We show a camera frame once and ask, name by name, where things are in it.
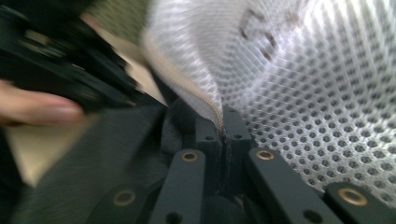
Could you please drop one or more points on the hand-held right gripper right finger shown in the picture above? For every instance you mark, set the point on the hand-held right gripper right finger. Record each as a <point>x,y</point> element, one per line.
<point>236,130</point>

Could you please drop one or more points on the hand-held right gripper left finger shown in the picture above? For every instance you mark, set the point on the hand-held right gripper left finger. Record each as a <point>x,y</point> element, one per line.
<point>208,133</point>

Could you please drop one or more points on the green woven basket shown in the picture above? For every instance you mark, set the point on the green woven basket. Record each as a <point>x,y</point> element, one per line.
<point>118,18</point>

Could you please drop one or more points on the white mesh laundry bag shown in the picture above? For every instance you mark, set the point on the white mesh laundry bag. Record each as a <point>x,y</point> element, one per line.
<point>295,77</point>

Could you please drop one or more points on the dark cloth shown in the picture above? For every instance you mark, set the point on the dark cloth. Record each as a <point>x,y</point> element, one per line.
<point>109,161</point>

